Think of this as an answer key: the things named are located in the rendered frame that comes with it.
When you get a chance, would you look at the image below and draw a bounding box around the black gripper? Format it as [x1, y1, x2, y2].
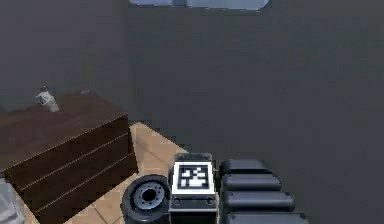
[120, 173, 172, 224]

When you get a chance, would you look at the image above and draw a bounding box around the dark brown chest of drawers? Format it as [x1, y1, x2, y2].
[0, 90, 140, 224]

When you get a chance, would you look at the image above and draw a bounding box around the grey cloth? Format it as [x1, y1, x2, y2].
[0, 177, 27, 224]

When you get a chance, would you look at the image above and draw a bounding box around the white spray bottle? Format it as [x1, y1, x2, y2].
[35, 85, 61, 113]

